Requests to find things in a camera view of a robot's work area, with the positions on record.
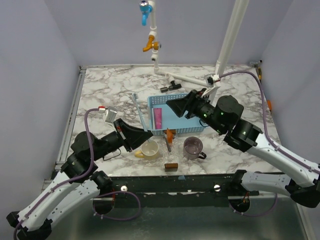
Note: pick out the white vertical pipe with fittings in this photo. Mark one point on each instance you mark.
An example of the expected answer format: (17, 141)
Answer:
(154, 33)

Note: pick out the orange brass tap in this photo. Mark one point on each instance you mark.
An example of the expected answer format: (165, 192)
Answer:
(151, 45)

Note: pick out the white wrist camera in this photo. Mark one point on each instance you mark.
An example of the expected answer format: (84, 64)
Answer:
(108, 113)
(212, 83)

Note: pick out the light blue plastic basket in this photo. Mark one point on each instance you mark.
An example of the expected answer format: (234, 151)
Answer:
(168, 118)

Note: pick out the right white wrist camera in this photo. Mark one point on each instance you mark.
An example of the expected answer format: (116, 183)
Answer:
(212, 83)

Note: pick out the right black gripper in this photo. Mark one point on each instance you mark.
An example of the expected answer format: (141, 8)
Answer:
(190, 102)

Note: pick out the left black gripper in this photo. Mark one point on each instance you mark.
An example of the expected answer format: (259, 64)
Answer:
(134, 136)

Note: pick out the grey toothbrush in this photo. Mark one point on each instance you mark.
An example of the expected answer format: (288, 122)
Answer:
(167, 143)
(135, 100)

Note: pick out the white horizontal pipe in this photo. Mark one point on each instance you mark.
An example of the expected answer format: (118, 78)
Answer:
(169, 76)

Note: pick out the blue tap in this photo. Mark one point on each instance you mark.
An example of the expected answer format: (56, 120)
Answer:
(145, 8)

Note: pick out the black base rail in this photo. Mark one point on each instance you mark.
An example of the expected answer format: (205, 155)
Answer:
(171, 191)

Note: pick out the yellow tool in corner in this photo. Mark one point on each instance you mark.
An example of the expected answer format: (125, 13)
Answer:
(257, 66)

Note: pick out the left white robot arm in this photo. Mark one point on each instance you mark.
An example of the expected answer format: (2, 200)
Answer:
(78, 180)

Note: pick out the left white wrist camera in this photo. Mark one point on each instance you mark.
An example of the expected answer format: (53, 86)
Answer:
(108, 113)

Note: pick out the clear tray with brown ends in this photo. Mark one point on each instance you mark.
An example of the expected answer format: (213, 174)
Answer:
(170, 159)

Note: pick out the white diagonal pole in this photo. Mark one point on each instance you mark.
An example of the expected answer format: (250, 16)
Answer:
(237, 16)

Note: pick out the black tee valve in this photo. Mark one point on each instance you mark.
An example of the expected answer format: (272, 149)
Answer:
(170, 88)

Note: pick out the purple plastic cup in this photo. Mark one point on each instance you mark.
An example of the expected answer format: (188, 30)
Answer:
(193, 148)

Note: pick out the orange clip on wall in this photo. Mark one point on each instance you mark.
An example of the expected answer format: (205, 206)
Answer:
(269, 104)

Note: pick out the yellow ceramic mug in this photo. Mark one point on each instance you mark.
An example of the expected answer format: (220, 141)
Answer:
(149, 150)

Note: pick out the orange toothpaste tube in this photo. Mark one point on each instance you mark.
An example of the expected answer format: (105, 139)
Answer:
(170, 135)

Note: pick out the pink toothbrush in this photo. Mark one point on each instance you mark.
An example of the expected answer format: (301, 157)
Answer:
(157, 114)

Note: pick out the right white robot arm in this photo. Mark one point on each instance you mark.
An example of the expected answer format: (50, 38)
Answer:
(299, 178)

